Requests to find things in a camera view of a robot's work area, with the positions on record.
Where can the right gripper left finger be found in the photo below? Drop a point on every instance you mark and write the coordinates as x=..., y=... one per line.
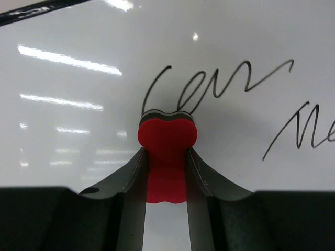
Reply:
x=126, y=189

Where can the white whiteboard black frame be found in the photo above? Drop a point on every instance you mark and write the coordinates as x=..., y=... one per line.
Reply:
x=256, y=76

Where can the red whiteboard eraser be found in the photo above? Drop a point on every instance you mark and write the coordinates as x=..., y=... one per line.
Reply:
x=166, y=137

